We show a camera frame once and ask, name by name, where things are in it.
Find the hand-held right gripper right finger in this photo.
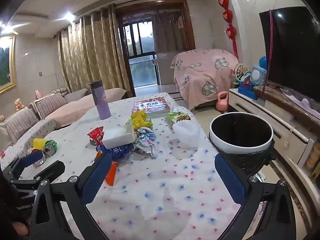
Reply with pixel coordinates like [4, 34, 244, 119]
[214, 153, 298, 240]

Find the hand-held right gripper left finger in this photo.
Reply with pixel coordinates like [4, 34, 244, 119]
[29, 152, 113, 240]

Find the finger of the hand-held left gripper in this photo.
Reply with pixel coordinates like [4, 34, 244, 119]
[2, 151, 44, 181]
[12, 160, 66, 193]

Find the white bin with black liner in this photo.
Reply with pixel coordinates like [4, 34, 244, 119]
[209, 112, 275, 177]

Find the crushed silver can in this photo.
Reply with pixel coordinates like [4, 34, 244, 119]
[34, 153, 47, 167]

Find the orange snack wrapper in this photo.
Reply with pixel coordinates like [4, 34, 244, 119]
[105, 161, 120, 186]

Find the crushed green can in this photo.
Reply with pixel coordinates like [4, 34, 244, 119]
[43, 140, 57, 157]

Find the striped pink cushion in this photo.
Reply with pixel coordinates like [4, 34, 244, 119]
[35, 92, 68, 119]
[5, 109, 40, 143]

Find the blue crumpled snack bag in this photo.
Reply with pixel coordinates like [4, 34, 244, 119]
[96, 144, 135, 162]

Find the red snack wrapper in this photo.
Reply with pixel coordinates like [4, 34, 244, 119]
[87, 127, 105, 145]

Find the white foam block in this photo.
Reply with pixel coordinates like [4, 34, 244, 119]
[102, 124, 137, 149]

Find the beige teddy bear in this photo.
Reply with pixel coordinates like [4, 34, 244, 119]
[14, 98, 25, 112]

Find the beige sofa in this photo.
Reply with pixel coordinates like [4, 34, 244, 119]
[0, 87, 127, 155]

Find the crumpled printed paper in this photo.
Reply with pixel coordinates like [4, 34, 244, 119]
[134, 127, 157, 158]

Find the floral tablecloth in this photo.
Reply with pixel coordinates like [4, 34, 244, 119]
[0, 94, 240, 240]

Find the white television cabinet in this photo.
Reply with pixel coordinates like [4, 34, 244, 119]
[229, 87, 320, 205]

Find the yellow snack packet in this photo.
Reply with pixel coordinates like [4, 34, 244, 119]
[130, 110, 148, 132]

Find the purple insulated bottle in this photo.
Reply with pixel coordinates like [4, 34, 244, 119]
[89, 80, 112, 120]

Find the pink kettlebell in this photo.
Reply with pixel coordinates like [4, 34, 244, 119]
[216, 92, 230, 112]

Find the green drink carton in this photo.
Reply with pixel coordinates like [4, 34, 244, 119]
[125, 117, 153, 132]

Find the green and yellow snack box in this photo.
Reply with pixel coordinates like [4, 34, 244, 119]
[166, 111, 191, 128]

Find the colourful picture book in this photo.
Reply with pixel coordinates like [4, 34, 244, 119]
[132, 97, 170, 117]

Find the blue toy playset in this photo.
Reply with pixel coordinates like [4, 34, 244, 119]
[237, 71, 259, 100]

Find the gold framed landscape painting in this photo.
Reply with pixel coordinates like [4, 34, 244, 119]
[0, 35, 16, 94]

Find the light blue toy box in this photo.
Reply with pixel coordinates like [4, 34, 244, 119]
[251, 65, 267, 87]

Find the toy ferris wheel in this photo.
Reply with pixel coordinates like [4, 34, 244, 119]
[234, 63, 250, 84]

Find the golden patterned curtain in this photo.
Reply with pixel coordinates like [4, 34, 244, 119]
[57, 6, 133, 98]

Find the glass balcony door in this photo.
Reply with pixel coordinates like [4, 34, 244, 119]
[122, 20, 160, 88]

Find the black television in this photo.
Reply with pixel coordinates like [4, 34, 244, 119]
[259, 6, 320, 103]

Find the red hanging heart decoration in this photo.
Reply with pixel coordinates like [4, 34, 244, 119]
[215, 0, 239, 58]

